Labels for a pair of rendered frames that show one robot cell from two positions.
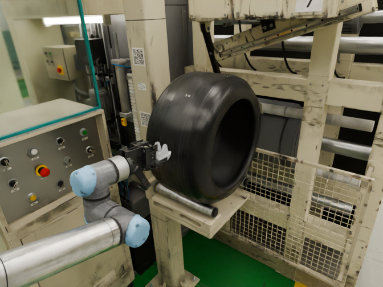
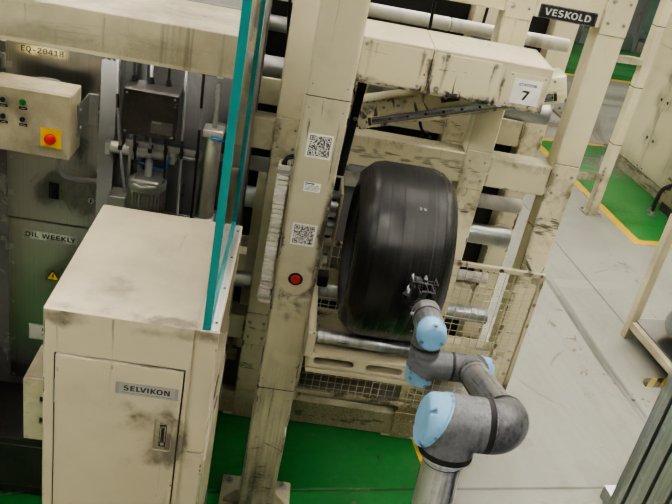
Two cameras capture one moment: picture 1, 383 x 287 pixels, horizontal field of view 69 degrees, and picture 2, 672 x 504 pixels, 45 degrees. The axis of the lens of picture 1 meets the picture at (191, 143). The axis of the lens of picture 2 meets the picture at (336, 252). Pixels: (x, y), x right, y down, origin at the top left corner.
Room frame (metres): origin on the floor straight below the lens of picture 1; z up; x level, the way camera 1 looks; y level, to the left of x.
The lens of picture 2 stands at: (-0.39, 1.67, 2.35)
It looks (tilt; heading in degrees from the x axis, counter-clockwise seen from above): 28 degrees down; 315
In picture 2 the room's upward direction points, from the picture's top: 12 degrees clockwise
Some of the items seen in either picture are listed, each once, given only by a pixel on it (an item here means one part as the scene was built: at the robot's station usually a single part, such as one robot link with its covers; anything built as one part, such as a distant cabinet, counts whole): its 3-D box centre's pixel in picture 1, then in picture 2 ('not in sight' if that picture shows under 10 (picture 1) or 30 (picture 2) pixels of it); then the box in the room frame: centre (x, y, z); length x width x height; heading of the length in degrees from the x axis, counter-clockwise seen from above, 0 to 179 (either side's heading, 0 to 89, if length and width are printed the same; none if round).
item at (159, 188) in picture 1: (184, 199); (367, 342); (1.04, 0.05, 0.90); 0.35 x 0.05 x 0.05; 51
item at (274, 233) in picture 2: (139, 119); (275, 233); (1.33, 0.26, 1.19); 0.05 x 0.04 x 0.48; 141
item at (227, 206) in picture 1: (201, 201); (358, 343); (1.15, -0.04, 0.80); 0.37 x 0.36 x 0.02; 141
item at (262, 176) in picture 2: not in sight; (254, 255); (2.05, -0.24, 0.61); 0.33 x 0.06 x 0.86; 141
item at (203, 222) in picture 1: (183, 209); (362, 358); (1.05, 0.05, 0.84); 0.36 x 0.09 x 0.06; 51
